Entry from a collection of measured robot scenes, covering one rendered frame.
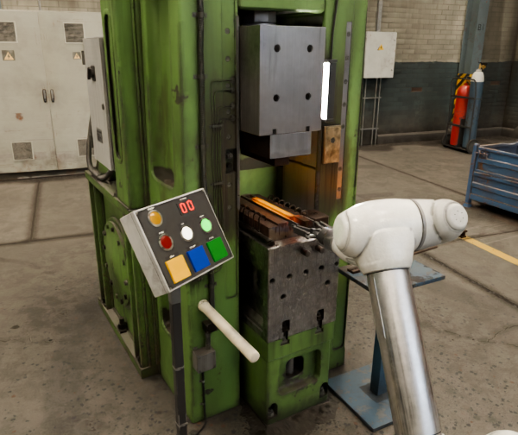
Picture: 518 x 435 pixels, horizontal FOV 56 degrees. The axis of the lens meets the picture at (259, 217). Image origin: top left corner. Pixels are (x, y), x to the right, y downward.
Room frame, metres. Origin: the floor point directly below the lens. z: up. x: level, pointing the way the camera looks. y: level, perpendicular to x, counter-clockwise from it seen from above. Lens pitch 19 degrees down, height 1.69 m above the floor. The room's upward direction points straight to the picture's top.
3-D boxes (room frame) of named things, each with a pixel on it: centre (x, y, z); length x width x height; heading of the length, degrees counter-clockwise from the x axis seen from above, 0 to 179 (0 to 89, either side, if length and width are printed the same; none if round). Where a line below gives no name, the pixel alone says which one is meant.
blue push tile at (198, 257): (1.53, 0.21, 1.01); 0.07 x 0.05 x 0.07; 146
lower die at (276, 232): (2.15, -0.02, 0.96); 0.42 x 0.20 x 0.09; 31
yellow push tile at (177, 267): (1.45, 0.26, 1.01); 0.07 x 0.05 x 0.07; 146
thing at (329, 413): (1.92, -0.15, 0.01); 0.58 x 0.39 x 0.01; 121
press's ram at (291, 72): (2.17, -0.06, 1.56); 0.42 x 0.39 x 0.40; 31
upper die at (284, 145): (2.15, -0.02, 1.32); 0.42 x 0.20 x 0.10; 31
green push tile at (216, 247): (1.62, 0.15, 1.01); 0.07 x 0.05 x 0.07; 146
